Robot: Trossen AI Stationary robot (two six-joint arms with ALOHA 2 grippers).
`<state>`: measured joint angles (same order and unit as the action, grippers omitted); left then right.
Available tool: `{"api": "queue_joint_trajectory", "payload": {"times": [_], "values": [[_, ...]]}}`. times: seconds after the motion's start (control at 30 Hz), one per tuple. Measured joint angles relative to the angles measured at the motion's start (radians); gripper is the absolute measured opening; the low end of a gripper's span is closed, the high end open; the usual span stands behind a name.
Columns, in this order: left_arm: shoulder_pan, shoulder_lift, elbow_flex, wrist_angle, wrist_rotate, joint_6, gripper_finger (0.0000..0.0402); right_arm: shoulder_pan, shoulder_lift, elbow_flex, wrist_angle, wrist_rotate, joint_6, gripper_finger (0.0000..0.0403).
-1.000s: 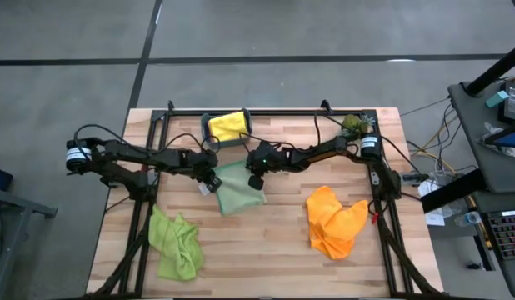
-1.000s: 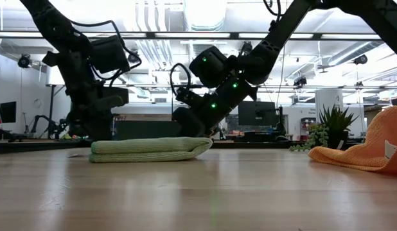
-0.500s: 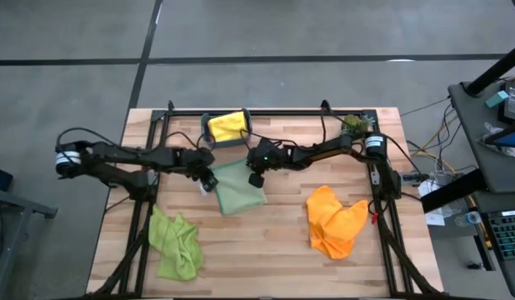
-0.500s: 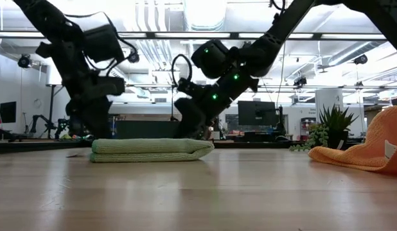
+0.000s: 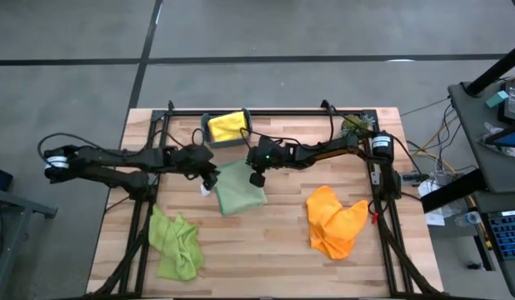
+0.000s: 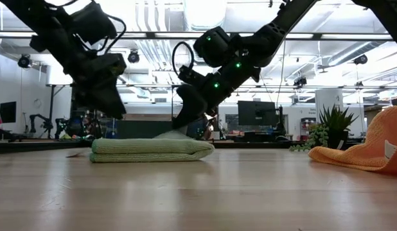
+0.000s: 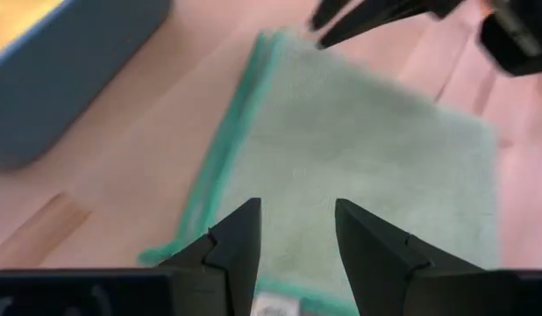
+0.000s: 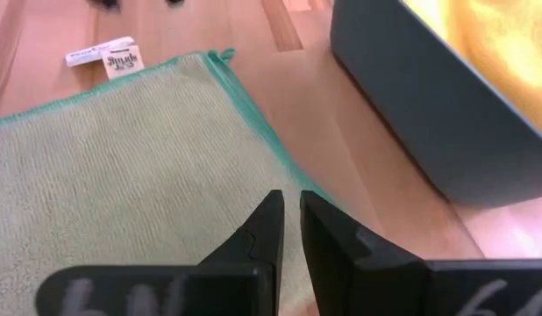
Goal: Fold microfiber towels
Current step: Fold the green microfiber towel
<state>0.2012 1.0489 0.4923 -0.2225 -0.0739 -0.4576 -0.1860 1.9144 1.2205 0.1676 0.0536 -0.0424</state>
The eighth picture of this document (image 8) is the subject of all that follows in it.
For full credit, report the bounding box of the yellow microfiber towel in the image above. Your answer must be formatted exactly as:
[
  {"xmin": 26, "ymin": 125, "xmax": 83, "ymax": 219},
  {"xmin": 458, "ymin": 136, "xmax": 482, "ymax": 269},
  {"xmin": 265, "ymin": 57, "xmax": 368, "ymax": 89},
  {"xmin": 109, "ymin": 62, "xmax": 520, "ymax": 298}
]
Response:
[{"xmin": 402, "ymin": 0, "xmax": 542, "ymax": 138}]

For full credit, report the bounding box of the blue-grey plastic bin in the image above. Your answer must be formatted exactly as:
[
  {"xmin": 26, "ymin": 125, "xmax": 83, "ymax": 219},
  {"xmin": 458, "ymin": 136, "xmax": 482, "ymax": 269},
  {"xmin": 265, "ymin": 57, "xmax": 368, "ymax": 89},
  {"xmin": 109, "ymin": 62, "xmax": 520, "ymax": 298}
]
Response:
[{"xmin": 330, "ymin": 0, "xmax": 542, "ymax": 208}]

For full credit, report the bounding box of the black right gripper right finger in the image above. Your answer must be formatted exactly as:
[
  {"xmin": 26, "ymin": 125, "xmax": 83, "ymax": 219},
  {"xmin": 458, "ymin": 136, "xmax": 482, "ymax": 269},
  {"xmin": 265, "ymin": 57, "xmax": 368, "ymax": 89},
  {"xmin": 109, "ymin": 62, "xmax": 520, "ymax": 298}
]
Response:
[{"xmin": 299, "ymin": 190, "xmax": 542, "ymax": 316}]

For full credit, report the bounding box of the sage green microfiber towel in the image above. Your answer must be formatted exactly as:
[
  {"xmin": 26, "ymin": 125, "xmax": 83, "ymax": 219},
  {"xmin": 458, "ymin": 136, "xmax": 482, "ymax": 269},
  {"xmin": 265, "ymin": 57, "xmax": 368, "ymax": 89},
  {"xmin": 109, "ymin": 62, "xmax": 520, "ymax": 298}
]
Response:
[{"xmin": 0, "ymin": 36, "xmax": 340, "ymax": 316}]

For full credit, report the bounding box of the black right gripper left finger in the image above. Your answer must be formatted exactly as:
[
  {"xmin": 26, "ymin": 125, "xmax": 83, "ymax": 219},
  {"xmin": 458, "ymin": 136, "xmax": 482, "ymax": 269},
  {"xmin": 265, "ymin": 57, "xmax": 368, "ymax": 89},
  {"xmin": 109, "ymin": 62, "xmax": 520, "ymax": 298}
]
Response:
[{"xmin": 33, "ymin": 189, "xmax": 285, "ymax": 316}]

